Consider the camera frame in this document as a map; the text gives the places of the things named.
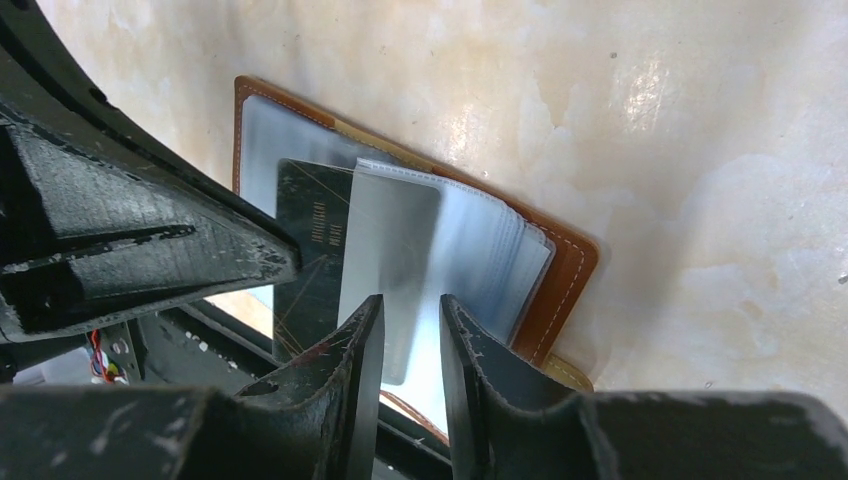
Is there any black gold-lined credit card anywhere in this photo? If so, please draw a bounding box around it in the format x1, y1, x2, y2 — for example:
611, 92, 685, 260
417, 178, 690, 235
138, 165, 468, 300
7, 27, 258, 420
272, 160, 353, 363

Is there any brown leather card holder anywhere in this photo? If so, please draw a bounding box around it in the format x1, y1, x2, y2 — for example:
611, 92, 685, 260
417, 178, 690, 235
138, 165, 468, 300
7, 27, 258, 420
227, 75, 599, 439

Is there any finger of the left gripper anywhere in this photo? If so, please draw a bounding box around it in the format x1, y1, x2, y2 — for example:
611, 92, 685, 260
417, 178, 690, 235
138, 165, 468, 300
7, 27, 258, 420
1, 109, 298, 344
1, 1, 298, 252

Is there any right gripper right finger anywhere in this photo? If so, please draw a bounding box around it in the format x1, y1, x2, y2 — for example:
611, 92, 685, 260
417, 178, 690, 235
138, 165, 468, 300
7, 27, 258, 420
440, 295, 847, 479

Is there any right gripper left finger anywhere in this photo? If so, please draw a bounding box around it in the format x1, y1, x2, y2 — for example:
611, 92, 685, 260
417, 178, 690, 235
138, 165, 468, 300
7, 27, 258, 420
1, 295, 385, 479

